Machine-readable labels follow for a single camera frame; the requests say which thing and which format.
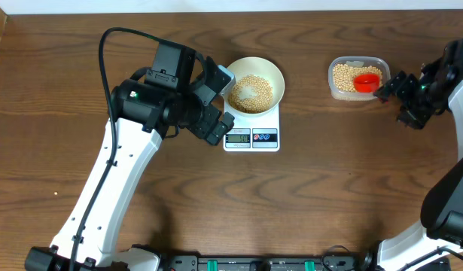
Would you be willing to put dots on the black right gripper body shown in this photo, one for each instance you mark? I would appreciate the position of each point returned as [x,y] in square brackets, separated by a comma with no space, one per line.
[427,97]

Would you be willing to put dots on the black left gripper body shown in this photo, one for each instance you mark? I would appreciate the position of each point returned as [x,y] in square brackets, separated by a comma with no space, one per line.
[201,129]

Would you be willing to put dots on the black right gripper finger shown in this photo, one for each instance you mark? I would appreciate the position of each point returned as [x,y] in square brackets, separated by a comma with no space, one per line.
[415,119]
[401,85]

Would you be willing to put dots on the red plastic measuring scoop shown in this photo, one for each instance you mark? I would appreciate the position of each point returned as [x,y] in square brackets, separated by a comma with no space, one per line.
[367,83]

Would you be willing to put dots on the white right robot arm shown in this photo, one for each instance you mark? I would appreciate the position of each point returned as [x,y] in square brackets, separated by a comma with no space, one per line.
[439,230]

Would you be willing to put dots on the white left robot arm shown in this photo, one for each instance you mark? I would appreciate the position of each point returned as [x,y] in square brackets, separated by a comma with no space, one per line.
[145,106]

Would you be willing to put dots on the white digital kitchen scale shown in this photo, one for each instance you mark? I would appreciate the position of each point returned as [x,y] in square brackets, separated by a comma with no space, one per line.
[253,132]

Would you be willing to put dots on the soybeans pile in bowl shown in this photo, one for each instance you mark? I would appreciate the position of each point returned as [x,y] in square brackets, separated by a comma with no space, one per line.
[251,94]

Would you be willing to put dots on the cream round bowl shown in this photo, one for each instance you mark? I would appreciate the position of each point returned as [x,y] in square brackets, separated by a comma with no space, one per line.
[261,67]

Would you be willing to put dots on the clear plastic soybean container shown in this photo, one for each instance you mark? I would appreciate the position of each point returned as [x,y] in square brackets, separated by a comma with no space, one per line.
[343,70]

